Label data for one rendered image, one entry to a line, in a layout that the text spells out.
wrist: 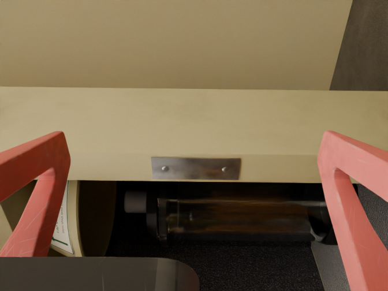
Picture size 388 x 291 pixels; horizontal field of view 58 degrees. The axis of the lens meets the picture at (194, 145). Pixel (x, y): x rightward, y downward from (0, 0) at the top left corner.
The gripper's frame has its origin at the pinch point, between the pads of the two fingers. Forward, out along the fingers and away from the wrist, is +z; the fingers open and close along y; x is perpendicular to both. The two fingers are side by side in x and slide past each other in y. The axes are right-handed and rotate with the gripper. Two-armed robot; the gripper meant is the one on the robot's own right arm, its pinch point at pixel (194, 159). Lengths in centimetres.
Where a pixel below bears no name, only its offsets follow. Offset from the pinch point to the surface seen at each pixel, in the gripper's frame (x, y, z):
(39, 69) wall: 21, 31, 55
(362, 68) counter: 14, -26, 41
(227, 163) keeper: 9.6, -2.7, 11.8
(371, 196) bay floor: 17.9, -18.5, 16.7
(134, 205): 23.1, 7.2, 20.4
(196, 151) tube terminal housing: 8.8, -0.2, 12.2
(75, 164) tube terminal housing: 9.9, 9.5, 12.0
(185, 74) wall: 22, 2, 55
